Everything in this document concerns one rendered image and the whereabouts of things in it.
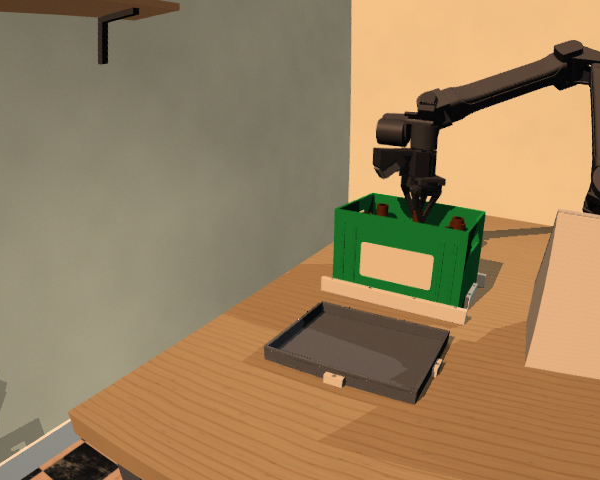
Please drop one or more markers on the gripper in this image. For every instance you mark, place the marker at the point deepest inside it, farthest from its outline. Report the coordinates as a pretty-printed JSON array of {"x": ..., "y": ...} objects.
[{"x": 420, "y": 189}]

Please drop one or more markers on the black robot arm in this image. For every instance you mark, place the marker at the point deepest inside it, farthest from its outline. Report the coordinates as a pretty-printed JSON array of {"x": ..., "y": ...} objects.
[{"x": 396, "y": 129}]

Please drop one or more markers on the green plastic crate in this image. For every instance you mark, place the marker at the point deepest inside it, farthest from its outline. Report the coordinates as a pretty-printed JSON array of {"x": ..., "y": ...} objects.
[{"x": 426, "y": 261}]

